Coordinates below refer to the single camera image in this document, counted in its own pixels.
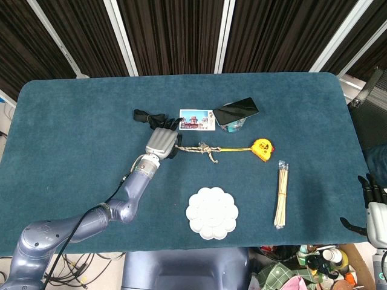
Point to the bundle of wooden sticks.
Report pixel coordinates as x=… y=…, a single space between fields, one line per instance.
x=281 y=194

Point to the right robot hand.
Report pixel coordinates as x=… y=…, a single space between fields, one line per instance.
x=373 y=211

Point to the blue table cloth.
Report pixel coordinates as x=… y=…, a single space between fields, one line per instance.
x=193 y=169

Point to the box of assorted clutter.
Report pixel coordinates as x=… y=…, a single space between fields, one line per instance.
x=308 y=267

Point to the black smartphone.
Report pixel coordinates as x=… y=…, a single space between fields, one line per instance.
x=236 y=110

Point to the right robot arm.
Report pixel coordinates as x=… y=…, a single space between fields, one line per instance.
x=381 y=267

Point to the yellow tape measure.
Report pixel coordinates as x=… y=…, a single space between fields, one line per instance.
x=262 y=149

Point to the black cloth bundle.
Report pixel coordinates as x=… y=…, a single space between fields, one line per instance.
x=149 y=118

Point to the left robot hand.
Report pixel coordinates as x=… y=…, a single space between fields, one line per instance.
x=161 y=142

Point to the picture postcard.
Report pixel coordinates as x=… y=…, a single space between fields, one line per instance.
x=197 y=120

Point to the clear plastic container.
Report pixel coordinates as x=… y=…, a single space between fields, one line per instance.
x=234 y=127

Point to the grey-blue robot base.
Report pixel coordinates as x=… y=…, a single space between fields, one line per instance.
x=186 y=269

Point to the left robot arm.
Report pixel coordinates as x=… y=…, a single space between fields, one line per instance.
x=90 y=217

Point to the white flower-shaped palette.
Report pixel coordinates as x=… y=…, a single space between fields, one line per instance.
x=212 y=213

